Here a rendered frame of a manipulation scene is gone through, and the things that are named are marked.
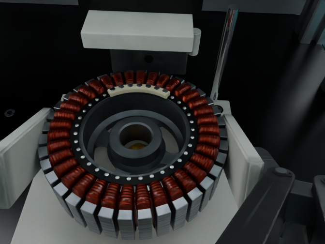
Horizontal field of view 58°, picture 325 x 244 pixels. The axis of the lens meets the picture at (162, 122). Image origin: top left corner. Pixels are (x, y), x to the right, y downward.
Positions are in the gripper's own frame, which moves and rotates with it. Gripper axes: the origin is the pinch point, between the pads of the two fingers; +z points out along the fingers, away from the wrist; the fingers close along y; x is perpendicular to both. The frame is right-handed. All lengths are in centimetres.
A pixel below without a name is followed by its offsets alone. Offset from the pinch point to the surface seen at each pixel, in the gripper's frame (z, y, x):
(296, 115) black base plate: 8.9, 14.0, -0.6
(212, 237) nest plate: -1.8, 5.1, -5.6
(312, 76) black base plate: 13.6, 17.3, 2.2
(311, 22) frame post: 17.4, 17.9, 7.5
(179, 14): 1.1, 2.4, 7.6
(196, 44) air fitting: 12.5, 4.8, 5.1
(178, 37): -0.8, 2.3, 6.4
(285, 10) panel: 24.1, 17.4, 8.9
